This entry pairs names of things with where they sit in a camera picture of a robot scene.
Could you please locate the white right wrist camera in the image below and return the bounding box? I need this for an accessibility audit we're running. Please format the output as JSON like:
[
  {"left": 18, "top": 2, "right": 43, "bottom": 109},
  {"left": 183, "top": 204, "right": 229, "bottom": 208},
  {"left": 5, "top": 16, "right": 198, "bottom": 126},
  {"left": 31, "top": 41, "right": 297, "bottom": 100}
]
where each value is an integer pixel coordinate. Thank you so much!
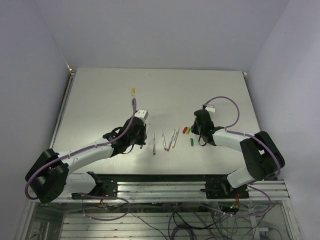
[{"left": 202, "top": 104, "right": 216, "bottom": 113}]

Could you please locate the aluminium frame rail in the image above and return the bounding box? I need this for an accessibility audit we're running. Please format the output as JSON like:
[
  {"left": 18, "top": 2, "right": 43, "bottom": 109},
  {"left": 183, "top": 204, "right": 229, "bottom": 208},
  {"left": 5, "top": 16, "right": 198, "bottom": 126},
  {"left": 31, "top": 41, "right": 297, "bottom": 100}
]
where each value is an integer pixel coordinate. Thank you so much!
[{"left": 27, "top": 181, "right": 291, "bottom": 201}]

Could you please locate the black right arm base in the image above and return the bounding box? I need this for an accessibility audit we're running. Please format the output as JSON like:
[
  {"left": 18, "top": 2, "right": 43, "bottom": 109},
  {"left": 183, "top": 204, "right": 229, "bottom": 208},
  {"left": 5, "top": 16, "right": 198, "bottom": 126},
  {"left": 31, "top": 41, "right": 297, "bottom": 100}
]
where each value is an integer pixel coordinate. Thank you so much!
[{"left": 200, "top": 174, "right": 249, "bottom": 199}]

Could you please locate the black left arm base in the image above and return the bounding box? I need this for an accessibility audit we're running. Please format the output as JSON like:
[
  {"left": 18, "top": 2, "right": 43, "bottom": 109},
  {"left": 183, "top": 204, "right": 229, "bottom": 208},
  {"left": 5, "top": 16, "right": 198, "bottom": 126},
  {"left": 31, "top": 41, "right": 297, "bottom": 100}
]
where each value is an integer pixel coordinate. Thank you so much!
[{"left": 71, "top": 171, "right": 118, "bottom": 200}]

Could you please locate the white pen red end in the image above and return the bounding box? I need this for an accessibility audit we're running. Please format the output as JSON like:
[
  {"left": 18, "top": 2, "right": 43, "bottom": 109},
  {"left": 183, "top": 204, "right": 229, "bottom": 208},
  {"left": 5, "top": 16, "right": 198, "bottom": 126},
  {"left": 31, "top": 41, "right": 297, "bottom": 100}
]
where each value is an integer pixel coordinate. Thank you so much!
[{"left": 161, "top": 127, "right": 167, "bottom": 151}]

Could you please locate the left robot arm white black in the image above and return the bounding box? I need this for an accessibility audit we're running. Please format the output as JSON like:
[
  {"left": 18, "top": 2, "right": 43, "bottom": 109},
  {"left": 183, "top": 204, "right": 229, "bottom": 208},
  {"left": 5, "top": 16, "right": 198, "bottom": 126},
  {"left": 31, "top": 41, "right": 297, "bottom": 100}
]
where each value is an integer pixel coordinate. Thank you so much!
[{"left": 25, "top": 116, "right": 147, "bottom": 204}]

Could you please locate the white pen blue end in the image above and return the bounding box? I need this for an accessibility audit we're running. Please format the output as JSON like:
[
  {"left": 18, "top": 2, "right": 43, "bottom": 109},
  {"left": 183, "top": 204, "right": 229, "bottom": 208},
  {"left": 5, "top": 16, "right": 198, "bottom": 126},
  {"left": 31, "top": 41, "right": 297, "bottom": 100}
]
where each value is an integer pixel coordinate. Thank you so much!
[{"left": 140, "top": 123, "right": 151, "bottom": 149}]

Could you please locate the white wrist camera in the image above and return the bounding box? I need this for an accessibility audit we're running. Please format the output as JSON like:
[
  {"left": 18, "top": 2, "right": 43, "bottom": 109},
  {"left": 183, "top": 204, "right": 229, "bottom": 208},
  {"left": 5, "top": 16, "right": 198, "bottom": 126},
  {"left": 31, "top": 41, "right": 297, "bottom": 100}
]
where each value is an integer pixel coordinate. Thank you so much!
[
  {"left": 134, "top": 109, "right": 149, "bottom": 122},
  {"left": 202, "top": 104, "right": 216, "bottom": 113}
]

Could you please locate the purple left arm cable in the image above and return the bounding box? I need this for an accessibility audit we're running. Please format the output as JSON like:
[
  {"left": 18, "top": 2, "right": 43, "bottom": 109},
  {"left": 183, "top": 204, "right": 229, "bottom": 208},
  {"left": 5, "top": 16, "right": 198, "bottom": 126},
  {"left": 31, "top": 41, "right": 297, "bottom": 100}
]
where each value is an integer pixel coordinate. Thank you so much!
[{"left": 24, "top": 97, "right": 138, "bottom": 221}]

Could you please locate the white pen yellow end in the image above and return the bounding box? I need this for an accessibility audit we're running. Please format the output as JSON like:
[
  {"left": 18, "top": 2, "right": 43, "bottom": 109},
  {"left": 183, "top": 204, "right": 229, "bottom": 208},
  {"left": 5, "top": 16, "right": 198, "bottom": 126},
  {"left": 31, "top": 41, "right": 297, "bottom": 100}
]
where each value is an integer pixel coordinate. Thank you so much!
[{"left": 131, "top": 91, "right": 135, "bottom": 106}]

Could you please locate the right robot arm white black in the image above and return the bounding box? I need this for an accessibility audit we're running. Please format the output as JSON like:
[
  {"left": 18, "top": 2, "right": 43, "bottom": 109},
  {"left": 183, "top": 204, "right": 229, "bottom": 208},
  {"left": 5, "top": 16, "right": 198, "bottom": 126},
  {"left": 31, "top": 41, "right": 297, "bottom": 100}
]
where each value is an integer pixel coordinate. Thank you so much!
[{"left": 191, "top": 109, "right": 285, "bottom": 198}]

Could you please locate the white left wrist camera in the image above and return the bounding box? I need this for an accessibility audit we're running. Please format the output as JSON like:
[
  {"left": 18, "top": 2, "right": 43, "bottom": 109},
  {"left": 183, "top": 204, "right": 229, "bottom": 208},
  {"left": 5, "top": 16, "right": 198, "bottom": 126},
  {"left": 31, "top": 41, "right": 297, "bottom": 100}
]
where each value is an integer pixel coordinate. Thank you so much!
[{"left": 134, "top": 109, "right": 149, "bottom": 122}]

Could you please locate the white pen green end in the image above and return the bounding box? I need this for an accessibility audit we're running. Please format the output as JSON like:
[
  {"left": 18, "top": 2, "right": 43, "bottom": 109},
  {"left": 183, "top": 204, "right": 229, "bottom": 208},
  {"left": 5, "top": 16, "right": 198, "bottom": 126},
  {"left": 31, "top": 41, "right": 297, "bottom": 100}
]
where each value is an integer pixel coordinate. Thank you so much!
[{"left": 152, "top": 133, "right": 156, "bottom": 156}]

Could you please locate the white pen orange end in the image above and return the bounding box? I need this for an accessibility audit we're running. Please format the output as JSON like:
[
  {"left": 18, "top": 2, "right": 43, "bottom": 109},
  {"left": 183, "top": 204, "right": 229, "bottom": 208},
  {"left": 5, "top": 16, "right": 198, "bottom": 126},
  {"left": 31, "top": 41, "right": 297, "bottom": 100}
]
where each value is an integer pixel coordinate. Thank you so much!
[{"left": 166, "top": 129, "right": 176, "bottom": 152}]

